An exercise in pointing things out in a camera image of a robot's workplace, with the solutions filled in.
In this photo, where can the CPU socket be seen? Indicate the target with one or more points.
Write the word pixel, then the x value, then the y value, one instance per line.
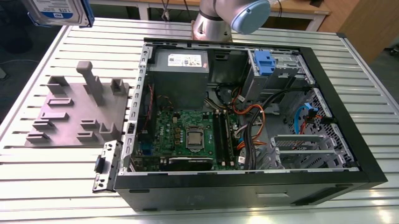
pixel 188 149

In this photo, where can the green motherboard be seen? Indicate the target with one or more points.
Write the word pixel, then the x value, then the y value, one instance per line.
pixel 169 121

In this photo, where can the hard disk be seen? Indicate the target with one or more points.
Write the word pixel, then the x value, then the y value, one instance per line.
pixel 60 14

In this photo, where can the grey parts rack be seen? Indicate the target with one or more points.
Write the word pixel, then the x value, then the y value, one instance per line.
pixel 72 102

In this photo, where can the black graphics card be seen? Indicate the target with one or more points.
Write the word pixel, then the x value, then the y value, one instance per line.
pixel 188 163

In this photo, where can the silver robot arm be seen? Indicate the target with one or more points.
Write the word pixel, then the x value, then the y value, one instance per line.
pixel 212 25

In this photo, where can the wooden cabinet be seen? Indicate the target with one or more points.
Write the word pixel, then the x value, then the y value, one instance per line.
pixel 368 28

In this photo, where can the RAM stick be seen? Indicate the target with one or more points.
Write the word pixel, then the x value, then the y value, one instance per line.
pixel 230 140

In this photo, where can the blue drive latch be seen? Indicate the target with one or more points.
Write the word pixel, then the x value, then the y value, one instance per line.
pixel 264 63

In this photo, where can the wooden desk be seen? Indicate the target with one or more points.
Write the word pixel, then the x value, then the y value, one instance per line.
pixel 297 8

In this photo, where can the metal expansion slot bracket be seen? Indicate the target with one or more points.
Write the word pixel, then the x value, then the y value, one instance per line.
pixel 112 149

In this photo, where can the tall metal drive cage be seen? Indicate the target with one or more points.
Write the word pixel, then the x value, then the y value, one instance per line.
pixel 265 84

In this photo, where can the silver CPU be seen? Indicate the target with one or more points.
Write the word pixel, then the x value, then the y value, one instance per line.
pixel 196 138

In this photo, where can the grey power supply unit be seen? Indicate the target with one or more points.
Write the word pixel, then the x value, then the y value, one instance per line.
pixel 178 88

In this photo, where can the black PC case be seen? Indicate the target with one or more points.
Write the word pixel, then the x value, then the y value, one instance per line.
pixel 218 193

